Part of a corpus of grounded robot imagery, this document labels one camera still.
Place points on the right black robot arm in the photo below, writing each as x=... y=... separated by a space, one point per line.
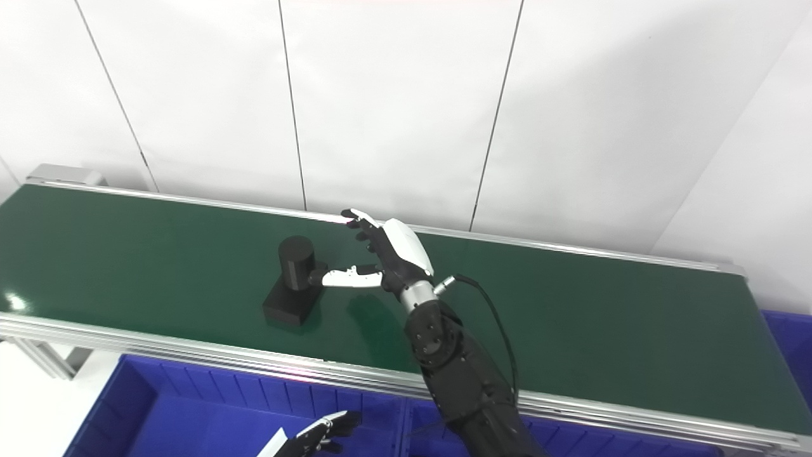
x=457 y=374

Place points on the black cylinder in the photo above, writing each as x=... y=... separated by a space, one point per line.
x=295 y=261

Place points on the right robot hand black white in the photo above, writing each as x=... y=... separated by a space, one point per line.
x=401 y=251

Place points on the blue plastic bin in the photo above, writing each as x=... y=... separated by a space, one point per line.
x=571 y=445
x=190 y=425
x=793 y=343

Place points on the aluminium conveyor support leg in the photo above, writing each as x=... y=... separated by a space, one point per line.
x=51 y=358

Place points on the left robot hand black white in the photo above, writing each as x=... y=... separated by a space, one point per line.
x=311 y=438

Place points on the green conveyor belt aluminium frame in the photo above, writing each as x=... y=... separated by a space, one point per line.
x=571 y=317

